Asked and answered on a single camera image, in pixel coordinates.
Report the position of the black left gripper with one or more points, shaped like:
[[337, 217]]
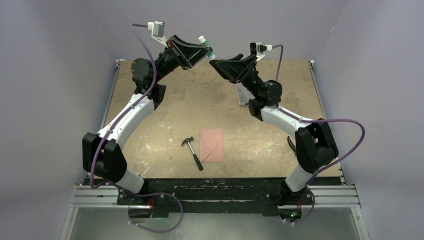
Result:
[[192, 53]]

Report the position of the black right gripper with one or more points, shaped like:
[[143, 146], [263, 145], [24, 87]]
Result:
[[235, 70]]

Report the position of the white green glue stick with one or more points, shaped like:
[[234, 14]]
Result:
[[205, 43]]

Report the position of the black handled hammer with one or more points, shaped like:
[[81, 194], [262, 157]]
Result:
[[187, 141]]

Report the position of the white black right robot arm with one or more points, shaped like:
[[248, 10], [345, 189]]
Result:
[[314, 141]]

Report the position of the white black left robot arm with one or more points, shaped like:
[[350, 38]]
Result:
[[102, 152]]

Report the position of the clear plastic screw organizer box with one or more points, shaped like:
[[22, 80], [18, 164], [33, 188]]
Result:
[[243, 95]]

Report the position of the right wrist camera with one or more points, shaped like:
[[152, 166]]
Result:
[[259, 49]]

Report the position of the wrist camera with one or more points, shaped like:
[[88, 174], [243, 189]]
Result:
[[157, 29], [259, 49]]

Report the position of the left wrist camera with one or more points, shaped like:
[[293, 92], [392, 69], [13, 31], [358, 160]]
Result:
[[157, 29]]

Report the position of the black handled pliers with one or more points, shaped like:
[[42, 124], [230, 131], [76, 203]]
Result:
[[291, 145]]

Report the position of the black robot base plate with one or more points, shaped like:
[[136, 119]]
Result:
[[234, 195]]

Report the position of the aluminium frame rail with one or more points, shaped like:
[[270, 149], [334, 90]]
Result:
[[111, 185]]

